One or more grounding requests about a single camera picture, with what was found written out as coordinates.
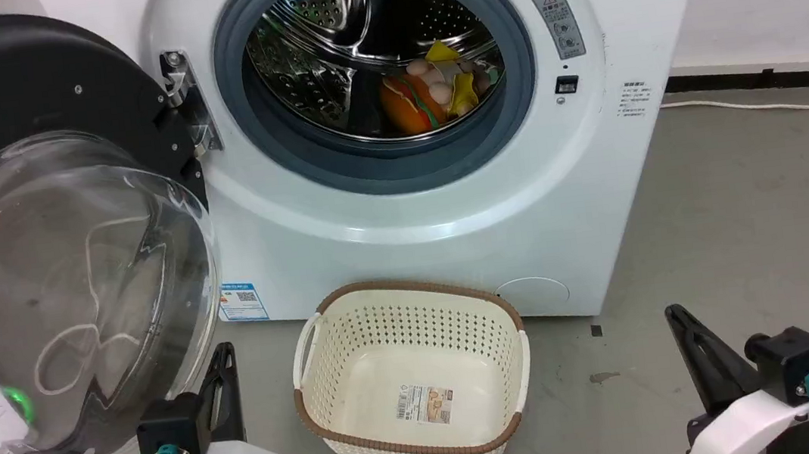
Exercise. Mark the blue energy label sticker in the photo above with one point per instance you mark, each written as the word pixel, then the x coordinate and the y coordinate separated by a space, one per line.
pixel 242 302

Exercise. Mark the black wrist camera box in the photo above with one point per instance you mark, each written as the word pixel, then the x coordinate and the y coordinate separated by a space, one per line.
pixel 168 429
pixel 789 362

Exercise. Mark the metal door hinge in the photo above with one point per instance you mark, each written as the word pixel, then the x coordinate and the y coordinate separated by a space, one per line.
pixel 188 103

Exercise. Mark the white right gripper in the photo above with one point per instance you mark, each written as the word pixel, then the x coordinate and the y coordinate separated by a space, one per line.
pixel 754 423

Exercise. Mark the paper label with barcode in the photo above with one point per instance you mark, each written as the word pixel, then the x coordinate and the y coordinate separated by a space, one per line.
pixel 425 404

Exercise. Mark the cream plastic laundry basket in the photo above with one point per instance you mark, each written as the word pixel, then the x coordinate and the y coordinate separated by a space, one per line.
pixel 410 378

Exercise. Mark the black wall baseboard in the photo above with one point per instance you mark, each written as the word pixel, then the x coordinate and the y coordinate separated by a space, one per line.
pixel 769 80

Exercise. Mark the orange hamburger plush toy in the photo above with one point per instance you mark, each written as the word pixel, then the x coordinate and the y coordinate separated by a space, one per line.
pixel 410 104

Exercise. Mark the stainless steel washer drum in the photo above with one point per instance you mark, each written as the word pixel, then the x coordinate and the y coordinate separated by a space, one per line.
pixel 323 46

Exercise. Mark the round filter cover panel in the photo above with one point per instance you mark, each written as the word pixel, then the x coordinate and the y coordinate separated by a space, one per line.
pixel 534 294

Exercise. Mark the white front-load washing machine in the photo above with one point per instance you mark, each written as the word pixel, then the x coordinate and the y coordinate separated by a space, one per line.
pixel 390 236

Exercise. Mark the grey warning sticker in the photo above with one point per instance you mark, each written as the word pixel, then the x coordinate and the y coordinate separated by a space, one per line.
pixel 559 23

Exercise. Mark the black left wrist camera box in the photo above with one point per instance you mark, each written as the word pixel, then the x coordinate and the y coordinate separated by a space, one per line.
pixel 168 429

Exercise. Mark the black round glass washer door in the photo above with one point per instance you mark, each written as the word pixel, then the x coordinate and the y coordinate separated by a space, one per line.
pixel 38 284

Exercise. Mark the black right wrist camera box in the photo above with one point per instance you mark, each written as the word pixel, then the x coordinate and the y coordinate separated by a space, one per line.
pixel 789 362

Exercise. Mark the printed text sticker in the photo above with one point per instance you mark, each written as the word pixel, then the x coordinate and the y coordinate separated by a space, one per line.
pixel 637 98

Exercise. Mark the doll with yellow clothes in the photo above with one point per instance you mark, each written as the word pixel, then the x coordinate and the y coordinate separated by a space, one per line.
pixel 454 76

